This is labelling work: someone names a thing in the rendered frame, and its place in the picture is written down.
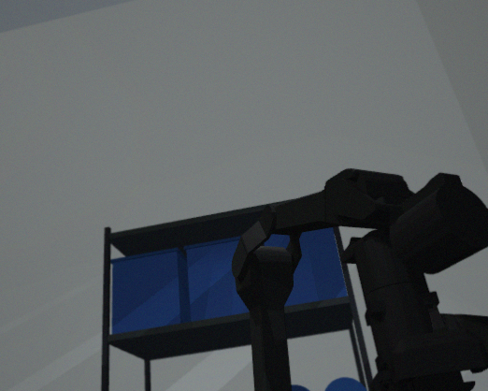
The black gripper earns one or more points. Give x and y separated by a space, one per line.
410 356

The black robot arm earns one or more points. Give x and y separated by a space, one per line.
427 232

